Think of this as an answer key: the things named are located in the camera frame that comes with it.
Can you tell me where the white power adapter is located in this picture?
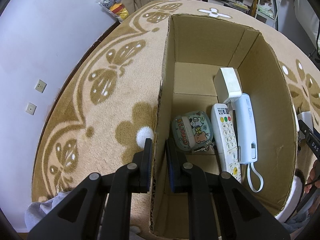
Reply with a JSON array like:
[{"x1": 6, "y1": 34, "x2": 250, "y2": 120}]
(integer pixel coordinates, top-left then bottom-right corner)
[{"x1": 213, "y1": 67, "x2": 242, "y2": 103}]

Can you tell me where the brown cardboard box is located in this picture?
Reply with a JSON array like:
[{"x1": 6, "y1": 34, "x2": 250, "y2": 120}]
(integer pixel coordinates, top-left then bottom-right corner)
[{"x1": 150, "y1": 14, "x2": 297, "y2": 238}]

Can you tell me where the white square charger box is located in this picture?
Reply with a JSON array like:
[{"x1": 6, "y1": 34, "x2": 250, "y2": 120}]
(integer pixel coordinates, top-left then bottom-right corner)
[{"x1": 297, "y1": 111, "x2": 313, "y2": 140}]

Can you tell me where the person's right hand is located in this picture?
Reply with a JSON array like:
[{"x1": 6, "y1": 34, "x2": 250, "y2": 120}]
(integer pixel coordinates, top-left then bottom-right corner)
[{"x1": 304, "y1": 160, "x2": 320, "y2": 193}]

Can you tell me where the blue grey cloth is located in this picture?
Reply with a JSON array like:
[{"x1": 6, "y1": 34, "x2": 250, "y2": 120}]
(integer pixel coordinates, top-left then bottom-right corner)
[{"x1": 282, "y1": 210, "x2": 310, "y2": 233}]

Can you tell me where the light blue power bank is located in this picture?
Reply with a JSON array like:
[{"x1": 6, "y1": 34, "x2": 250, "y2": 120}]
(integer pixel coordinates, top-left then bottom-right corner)
[{"x1": 234, "y1": 93, "x2": 264, "y2": 193}]

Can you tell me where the white remote control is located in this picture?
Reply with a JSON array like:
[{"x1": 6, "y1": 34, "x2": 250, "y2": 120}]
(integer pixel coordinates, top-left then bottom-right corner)
[{"x1": 211, "y1": 103, "x2": 241, "y2": 183}]

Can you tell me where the cartoon print round pouch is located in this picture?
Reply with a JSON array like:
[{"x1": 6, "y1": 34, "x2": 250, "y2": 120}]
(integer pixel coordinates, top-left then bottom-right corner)
[{"x1": 171, "y1": 111, "x2": 214, "y2": 153}]

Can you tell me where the beige butterfly pattern rug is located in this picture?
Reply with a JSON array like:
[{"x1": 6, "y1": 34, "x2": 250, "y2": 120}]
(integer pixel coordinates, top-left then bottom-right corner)
[{"x1": 31, "y1": 0, "x2": 320, "y2": 240}]

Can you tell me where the white utility cart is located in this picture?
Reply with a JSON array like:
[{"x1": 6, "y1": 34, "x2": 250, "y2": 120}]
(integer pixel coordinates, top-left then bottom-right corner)
[{"x1": 255, "y1": 0, "x2": 282, "y2": 30}]

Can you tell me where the lower wall outlet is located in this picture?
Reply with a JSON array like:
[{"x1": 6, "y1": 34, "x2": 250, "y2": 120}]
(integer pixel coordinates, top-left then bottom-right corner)
[{"x1": 25, "y1": 102, "x2": 37, "y2": 115}]

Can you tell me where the wall outlet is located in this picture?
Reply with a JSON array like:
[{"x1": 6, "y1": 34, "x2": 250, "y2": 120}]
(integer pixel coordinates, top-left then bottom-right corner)
[
  {"x1": 35, "y1": 79, "x2": 47, "y2": 93},
  {"x1": 25, "y1": 102, "x2": 37, "y2": 115}
]

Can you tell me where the upper wall outlet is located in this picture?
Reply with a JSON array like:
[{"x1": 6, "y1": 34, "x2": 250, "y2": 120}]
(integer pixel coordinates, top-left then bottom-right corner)
[{"x1": 35, "y1": 79, "x2": 47, "y2": 93}]

